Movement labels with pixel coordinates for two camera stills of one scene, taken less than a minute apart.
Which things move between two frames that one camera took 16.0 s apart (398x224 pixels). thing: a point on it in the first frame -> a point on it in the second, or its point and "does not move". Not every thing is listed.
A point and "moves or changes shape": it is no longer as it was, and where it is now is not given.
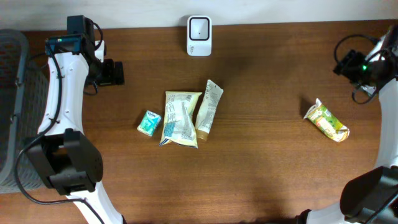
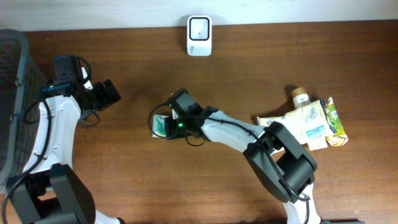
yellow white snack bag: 178,124 moves or changes shape
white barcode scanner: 199,35 does not move
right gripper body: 344,63 -> 170,126
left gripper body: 117,73 -> 104,92
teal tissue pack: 148,123 -> 158,126
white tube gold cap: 208,109 -> 300,97
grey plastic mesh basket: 24,113 does not move
